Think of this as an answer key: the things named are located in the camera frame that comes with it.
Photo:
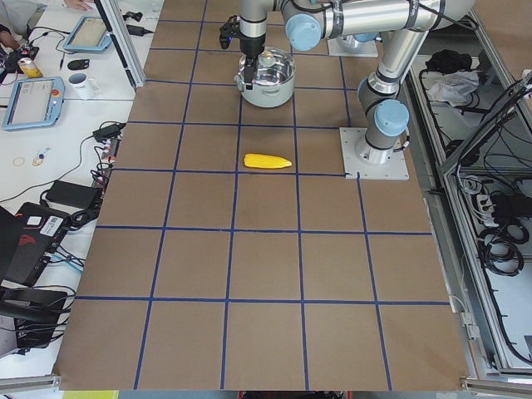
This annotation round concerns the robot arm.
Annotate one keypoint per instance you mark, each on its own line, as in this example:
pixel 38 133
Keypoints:
pixel 361 38
pixel 309 22

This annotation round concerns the black computer mouse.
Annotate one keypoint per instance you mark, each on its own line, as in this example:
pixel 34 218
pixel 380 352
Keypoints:
pixel 78 64

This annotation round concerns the near blue teach pendant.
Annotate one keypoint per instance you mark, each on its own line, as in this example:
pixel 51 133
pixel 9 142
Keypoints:
pixel 34 103

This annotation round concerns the aluminium frame post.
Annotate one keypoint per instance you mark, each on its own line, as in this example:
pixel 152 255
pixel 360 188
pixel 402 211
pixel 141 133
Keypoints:
pixel 110 13

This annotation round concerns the black power adapter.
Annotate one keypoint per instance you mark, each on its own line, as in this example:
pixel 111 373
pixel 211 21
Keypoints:
pixel 74 195

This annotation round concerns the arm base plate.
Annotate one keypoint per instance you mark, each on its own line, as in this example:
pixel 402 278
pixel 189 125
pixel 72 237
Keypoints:
pixel 361 161
pixel 350 47

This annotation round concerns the pale green steel pot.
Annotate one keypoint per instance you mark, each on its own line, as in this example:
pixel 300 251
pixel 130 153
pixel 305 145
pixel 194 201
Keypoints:
pixel 265 97

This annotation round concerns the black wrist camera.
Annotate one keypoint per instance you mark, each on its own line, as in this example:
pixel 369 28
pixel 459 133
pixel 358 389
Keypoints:
pixel 228 31

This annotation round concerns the blue teach pendant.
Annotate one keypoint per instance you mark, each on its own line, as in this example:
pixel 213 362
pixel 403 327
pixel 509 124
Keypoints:
pixel 89 35
pixel 34 103

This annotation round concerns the glass pot lid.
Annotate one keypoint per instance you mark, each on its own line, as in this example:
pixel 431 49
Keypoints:
pixel 274 67

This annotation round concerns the far blue teach pendant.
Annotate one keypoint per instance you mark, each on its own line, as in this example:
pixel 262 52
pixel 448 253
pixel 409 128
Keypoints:
pixel 89 35

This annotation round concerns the white crumpled cloth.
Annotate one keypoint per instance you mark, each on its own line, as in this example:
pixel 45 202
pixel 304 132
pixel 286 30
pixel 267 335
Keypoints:
pixel 455 88

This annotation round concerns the black cloth bundle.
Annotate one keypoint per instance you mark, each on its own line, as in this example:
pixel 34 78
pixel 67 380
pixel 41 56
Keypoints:
pixel 449 61

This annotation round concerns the yellow corn cob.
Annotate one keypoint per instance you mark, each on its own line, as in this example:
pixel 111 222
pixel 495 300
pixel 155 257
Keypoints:
pixel 266 162

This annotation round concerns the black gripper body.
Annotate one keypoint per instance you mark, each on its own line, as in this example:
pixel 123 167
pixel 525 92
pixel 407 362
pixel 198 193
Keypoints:
pixel 252 46

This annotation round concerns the yellow drink can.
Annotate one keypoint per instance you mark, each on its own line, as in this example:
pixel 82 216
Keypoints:
pixel 29 68

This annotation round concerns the white mug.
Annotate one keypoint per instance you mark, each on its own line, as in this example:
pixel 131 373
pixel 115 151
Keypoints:
pixel 84 86

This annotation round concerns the black power brick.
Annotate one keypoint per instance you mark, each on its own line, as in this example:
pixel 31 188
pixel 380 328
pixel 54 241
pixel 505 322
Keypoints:
pixel 111 131

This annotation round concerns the black laptop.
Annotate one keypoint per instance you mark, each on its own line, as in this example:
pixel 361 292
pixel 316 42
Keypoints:
pixel 28 238

